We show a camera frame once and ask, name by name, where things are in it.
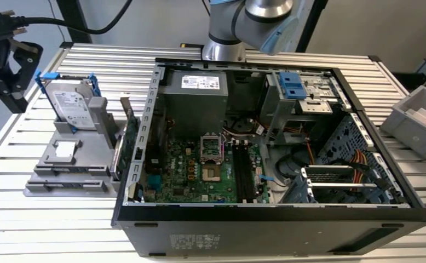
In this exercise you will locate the black open PC case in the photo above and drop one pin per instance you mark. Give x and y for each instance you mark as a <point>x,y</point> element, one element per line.
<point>234,233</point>

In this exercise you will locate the green graphics card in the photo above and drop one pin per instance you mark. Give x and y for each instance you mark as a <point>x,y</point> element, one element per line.
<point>129,142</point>

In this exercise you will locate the blue plastic drive latch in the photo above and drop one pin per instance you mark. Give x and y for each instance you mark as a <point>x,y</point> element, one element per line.
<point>291,87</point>

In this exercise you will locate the grey power supply unit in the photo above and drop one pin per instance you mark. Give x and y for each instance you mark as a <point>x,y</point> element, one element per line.
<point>194,109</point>

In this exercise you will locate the green motherboard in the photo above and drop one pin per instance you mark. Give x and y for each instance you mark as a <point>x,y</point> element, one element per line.
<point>213,191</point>

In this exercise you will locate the silver CPU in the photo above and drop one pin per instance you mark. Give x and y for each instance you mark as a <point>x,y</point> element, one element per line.
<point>66,150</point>

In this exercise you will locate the RAM stick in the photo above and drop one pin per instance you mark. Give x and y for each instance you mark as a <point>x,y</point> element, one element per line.
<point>70,186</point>
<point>78,169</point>

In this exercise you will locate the CPU socket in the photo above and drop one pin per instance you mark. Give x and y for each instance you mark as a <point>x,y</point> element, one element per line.
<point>211,173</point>

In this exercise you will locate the metal disk bay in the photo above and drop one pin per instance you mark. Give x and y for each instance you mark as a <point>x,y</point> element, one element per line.
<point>329,185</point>

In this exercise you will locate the grey parts rack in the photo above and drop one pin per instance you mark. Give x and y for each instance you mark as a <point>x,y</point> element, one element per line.
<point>93,156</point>

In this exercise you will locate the black RAM slot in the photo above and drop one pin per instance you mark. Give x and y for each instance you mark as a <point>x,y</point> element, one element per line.
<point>246,172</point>
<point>242,172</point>
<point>237,172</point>

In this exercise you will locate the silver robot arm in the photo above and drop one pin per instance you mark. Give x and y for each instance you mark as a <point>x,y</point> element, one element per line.
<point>227,27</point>

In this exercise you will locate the grey storage bin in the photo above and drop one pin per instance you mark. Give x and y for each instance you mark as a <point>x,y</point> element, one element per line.
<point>413,137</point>

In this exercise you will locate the hard disk in blue carrier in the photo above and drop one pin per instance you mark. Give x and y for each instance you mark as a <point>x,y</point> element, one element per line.
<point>70,107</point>

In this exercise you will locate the small black yellow plug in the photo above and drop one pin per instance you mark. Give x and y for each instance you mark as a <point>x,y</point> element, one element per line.
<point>193,45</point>

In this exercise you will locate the metal drive cage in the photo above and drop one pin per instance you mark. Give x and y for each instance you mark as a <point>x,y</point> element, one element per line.
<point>282,115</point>

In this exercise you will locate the blue expansion slot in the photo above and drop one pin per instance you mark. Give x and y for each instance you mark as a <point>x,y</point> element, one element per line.
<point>154,183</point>

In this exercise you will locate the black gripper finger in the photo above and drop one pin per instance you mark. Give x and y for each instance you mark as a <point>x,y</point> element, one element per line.
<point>11,102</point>
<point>28,63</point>

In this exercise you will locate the white block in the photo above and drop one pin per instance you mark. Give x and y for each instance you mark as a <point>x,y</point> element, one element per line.
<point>421,115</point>

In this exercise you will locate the black frame post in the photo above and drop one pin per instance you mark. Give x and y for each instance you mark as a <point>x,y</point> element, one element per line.
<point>310,27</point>
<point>72,13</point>

